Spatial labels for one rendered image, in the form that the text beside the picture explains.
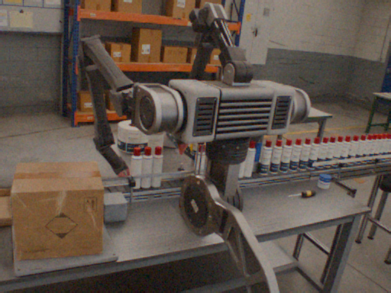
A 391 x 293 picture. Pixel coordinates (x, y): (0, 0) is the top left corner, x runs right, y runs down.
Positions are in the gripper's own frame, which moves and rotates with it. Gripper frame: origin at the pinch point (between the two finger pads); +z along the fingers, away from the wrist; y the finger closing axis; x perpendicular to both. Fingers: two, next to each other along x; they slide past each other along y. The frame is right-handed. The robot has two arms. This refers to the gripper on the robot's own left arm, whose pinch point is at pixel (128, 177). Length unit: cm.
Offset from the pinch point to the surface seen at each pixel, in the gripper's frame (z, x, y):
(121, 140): 6.2, -7.7, 47.5
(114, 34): 52, -94, 452
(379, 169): 121, -138, -6
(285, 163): 57, -74, -2
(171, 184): 18.3, -14.4, -0.9
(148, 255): 3.9, 10.0, -46.7
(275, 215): 47, -45, -35
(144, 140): 13.3, -18.2, 42.6
